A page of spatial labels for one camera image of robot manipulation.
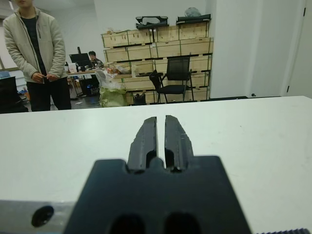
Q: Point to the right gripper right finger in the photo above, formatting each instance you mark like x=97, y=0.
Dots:
x=176, y=143

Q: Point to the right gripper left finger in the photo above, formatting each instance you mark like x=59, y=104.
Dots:
x=145, y=143

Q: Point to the green sack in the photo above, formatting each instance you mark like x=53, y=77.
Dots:
x=113, y=98

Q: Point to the black mesh office chair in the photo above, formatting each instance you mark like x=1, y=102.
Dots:
x=179, y=73

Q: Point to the white plastic bag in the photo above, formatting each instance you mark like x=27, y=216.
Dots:
x=107, y=79

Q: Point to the white desk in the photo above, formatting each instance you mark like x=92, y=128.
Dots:
x=83, y=73

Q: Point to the stack of wooden crates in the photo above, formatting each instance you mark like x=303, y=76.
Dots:
x=165, y=47

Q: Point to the seated person dark hair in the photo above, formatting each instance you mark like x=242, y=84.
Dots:
x=93, y=59

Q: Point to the black computer monitor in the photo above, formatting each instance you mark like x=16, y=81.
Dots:
x=80, y=59

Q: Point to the black padded case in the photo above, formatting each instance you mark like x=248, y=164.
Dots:
x=152, y=23

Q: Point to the flat black case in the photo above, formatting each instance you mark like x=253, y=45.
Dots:
x=193, y=20

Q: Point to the grey bag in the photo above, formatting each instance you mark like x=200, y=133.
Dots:
x=192, y=11

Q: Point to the person in beige jacket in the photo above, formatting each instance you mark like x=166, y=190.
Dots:
x=31, y=44

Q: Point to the white door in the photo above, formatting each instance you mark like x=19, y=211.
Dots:
x=301, y=48

